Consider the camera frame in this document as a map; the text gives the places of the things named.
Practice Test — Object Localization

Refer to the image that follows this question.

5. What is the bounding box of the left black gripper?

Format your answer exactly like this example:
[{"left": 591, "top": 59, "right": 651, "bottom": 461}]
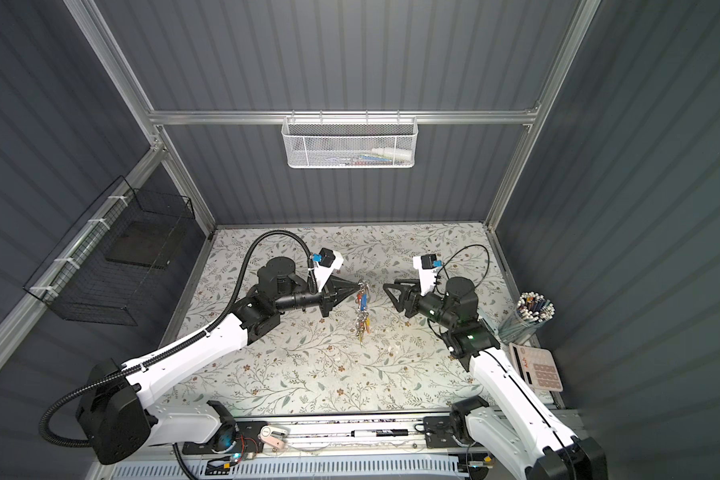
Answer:
[{"left": 274, "top": 275, "right": 359, "bottom": 317}]

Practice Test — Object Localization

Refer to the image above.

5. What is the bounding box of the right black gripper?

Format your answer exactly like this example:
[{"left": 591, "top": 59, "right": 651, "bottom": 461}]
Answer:
[{"left": 385, "top": 277, "right": 457, "bottom": 332}]

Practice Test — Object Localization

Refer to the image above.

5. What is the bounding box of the large keyring with coloured keys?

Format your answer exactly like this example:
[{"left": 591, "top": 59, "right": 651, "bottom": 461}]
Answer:
[{"left": 355, "top": 282, "right": 370, "bottom": 343}]

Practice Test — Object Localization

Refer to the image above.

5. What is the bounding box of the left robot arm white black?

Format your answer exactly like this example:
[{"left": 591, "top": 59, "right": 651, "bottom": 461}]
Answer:
[{"left": 76, "top": 257, "right": 361, "bottom": 465}]

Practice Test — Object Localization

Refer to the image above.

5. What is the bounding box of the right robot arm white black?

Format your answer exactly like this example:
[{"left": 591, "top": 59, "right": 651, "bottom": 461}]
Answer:
[{"left": 383, "top": 277, "right": 609, "bottom": 479}]

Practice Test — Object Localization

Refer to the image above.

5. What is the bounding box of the clear cup of pens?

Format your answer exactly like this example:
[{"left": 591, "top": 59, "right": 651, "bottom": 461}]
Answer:
[{"left": 498, "top": 292, "right": 556, "bottom": 344}]

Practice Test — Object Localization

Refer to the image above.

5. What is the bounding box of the white bottle in basket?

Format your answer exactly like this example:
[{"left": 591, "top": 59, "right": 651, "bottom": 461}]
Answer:
[{"left": 371, "top": 147, "right": 414, "bottom": 164}]

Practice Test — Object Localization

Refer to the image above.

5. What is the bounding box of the black marker pen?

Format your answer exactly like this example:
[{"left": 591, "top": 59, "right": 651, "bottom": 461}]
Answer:
[{"left": 350, "top": 429, "right": 409, "bottom": 438}]

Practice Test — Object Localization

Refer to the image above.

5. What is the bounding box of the pink calculator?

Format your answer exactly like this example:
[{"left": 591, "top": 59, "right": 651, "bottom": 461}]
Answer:
[{"left": 508, "top": 344, "right": 564, "bottom": 392}]

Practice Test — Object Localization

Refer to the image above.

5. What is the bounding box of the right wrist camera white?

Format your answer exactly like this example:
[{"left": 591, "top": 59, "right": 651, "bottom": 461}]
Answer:
[{"left": 412, "top": 253, "right": 442, "bottom": 296}]

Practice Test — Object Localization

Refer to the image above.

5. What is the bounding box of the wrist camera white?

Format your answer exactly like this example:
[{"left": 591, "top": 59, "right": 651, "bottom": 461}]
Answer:
[
  {"left": 412, "top": 253, "right": 442, "bottom": 296},
  {"left": 312, "top": 247, "right": 344, "bottom": 292}
]

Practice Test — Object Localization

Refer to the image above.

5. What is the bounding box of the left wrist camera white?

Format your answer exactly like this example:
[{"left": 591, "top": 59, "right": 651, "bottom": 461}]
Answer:
[{"left": 312, "top": 247, "right": 344, "bottom": 292}]

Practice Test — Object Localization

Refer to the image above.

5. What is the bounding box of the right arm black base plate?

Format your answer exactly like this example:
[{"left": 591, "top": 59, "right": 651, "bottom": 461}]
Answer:
[{"left": 422, "top": 410, "right": 500, "bottom": 451}]

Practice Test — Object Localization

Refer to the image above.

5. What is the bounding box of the white wire mesh basket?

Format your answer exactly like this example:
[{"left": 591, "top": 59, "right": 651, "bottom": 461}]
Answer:
[{"left": 281, "top": 117, "right": 419, "bottom": 169}]

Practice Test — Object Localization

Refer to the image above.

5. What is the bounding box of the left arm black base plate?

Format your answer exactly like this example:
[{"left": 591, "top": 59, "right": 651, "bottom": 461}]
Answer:
[{"left": 181, "top": 421, "right": 268, "bottom": 455}]

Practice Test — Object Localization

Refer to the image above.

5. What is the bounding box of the black wire mesh basket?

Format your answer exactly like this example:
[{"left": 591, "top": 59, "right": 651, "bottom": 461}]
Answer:
[{"left": 24, "top": 179, "right": 195, "bottom": 326}]

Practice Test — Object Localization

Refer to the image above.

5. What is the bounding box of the black corrugated cable hose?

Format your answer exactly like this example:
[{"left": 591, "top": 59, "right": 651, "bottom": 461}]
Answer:
[{"left": 38, "top": 230, "right": 314, "bottom": 448}]

